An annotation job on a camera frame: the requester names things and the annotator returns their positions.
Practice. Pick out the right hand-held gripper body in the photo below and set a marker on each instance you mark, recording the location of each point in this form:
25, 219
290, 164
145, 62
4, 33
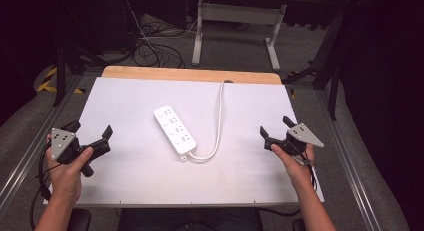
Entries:
301, 134

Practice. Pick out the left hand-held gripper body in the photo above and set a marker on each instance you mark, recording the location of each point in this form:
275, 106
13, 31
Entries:
61, 144

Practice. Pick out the white power strip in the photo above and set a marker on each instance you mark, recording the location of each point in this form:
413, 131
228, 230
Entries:
175, 132

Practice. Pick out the person's right hand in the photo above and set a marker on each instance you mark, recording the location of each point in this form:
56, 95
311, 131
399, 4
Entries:
298, 169

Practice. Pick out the person's left hand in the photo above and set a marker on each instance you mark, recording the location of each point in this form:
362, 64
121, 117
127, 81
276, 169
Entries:
65, 181

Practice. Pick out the yellow black hazard tape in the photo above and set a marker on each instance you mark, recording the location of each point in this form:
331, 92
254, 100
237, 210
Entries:
50, 81

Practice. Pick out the black tripod stand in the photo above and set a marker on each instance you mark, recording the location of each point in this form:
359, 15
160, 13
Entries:
61, 74

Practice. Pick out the black metal stand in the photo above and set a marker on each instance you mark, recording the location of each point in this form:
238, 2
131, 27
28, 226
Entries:
328, 67

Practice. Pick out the black chair armrest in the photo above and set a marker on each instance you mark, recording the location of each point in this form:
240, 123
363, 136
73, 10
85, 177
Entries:
80, 221
298, 225

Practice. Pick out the person's dark pants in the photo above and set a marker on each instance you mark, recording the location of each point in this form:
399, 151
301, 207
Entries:
190, 221

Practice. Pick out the aluminium floor rail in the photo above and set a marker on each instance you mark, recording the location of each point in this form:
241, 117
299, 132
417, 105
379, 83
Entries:
350, 171
30, 154

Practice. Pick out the white metal desk frame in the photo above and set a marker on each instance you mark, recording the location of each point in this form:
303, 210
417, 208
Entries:
238, 14

